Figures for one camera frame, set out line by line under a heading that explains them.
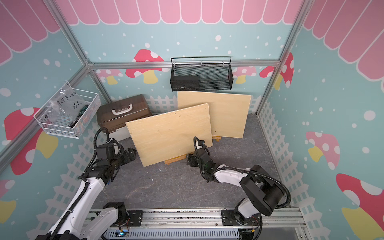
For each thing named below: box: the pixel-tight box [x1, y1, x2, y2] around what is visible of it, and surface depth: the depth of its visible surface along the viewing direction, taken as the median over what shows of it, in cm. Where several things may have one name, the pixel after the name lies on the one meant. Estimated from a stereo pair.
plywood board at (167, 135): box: [125, 103, 213, 167], surface depth 84 cm
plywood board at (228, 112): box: [177, 91, 252, 139], surface depth 93 cm
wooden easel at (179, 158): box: [164, 151, 195, 165], surface depth 92 cm
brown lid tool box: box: [96, 94, 153, 133], surface depth 96 cm
